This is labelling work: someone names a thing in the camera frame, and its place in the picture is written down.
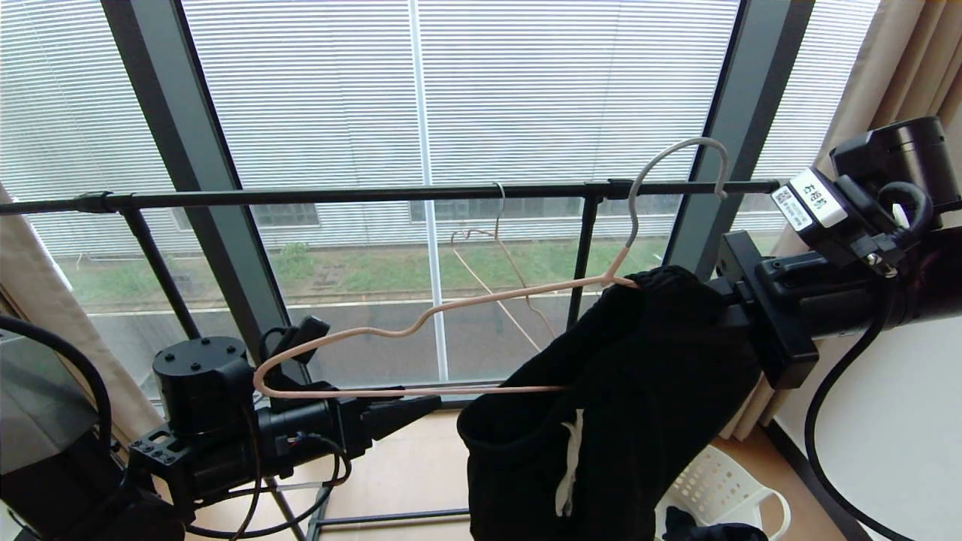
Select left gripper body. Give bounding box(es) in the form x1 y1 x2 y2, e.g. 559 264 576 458
190 396 375 502

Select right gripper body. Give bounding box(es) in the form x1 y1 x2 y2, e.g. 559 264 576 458
712 229 933 391

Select black shorts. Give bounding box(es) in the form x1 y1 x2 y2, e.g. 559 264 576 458
457 264 764 541

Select pink clothes hanger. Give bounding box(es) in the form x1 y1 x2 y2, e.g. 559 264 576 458
450 183 561 354
253 138 731 399

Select white laundry basket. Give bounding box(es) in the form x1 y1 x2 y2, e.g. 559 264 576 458
654 445 791 541

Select black clothes rack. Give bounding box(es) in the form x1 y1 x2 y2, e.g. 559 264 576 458
0 179 782 541

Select beige curtain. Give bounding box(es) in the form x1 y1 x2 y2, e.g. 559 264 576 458
0 184 162 444
718 0 962 442

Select black garment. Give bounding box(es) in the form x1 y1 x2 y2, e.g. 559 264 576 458
661 506 769 541

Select window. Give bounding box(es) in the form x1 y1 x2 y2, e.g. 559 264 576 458
0 0 880 410

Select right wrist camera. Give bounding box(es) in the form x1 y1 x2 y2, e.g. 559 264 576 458
770 167 936 277

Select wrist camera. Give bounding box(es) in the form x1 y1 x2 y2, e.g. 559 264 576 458
259 316 332 370
770 167 936 277

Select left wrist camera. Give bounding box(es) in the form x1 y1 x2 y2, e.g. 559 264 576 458
259 316 332 370

